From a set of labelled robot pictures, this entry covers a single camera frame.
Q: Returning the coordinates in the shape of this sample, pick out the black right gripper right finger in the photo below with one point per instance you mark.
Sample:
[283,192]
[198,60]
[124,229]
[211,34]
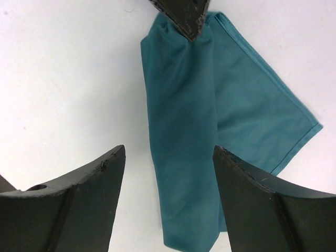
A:
[266,213]

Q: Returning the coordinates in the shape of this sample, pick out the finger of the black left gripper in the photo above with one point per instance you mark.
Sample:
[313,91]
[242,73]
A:
[188,16]

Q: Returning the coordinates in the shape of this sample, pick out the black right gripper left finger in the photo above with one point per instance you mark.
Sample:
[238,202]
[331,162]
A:
[74,212]

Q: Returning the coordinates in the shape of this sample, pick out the teal cloth napkin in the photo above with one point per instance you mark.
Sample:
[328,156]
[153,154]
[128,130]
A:
[216,90]

